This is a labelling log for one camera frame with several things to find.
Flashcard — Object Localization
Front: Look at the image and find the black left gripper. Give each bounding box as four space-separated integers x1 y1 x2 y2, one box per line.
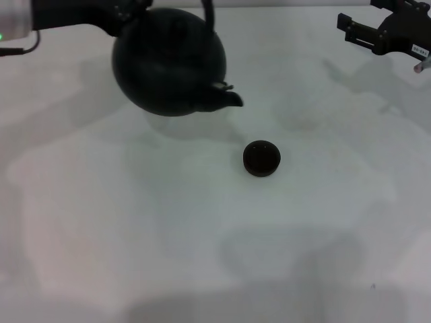
30 0 153 38

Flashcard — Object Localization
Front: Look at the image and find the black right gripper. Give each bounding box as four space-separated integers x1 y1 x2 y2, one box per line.
336 0 431 59

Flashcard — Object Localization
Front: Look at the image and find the black round teapot with handle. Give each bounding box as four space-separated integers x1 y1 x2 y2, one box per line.
111 0 244 118

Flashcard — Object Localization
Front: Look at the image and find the small dark teacup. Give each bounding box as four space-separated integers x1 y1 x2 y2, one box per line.
242 139 281 178

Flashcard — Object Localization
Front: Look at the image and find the right gripper cable with plug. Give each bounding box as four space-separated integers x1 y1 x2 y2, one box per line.
413 55 431 74

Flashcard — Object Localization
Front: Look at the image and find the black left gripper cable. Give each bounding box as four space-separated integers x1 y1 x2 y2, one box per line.
0 29 42 57

